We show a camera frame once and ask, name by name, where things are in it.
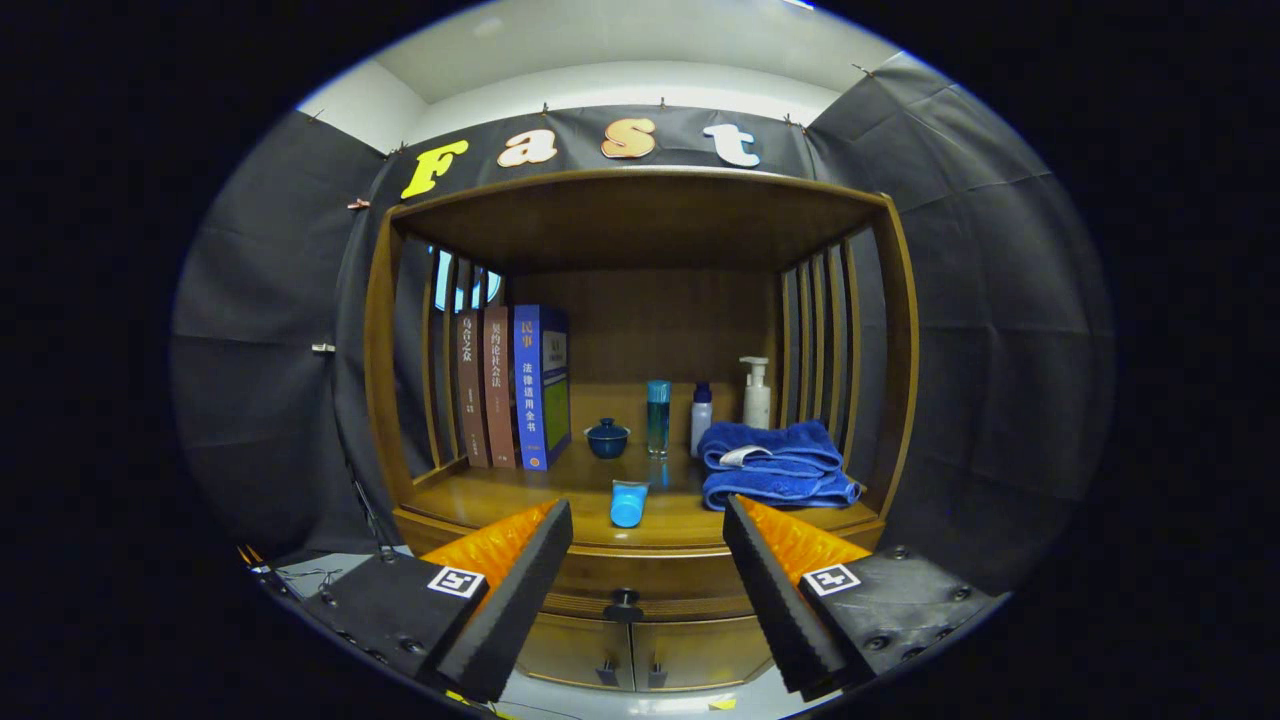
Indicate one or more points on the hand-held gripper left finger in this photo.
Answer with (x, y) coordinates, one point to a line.
(520, 590)

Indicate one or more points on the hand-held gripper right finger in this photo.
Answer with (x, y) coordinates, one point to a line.
(778, 600)

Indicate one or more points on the brown wooden drawer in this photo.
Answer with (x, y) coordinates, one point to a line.
(670, 575)

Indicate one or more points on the blue squeeze tube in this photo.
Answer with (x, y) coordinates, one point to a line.
(629, 505)

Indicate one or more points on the wooden cabinet door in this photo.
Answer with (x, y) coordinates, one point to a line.
(700, 652)
(570, 650)

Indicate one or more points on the wooden countertop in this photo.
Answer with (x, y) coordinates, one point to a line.
(560, 490)

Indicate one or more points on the brown wooden cabinet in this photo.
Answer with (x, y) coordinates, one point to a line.
(640, 220)

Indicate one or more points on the folded blue towel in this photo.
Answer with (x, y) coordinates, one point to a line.
(790, 470)

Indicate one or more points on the blue lidded teacup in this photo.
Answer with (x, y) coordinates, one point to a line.
(607, 440)

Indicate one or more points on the white bottle with blue cap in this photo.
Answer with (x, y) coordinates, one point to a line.
(701, 425)

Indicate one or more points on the white pump bottle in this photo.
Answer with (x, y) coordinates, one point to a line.
(756, 405)

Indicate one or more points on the thick blue book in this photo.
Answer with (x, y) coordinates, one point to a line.
(530, 390)

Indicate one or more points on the reddish brown book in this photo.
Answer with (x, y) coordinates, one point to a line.
(499, 390)

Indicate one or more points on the dark brown book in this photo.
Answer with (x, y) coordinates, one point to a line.
(472, 390)

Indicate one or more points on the clear blue bottle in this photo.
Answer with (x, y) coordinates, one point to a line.
(658, 420)

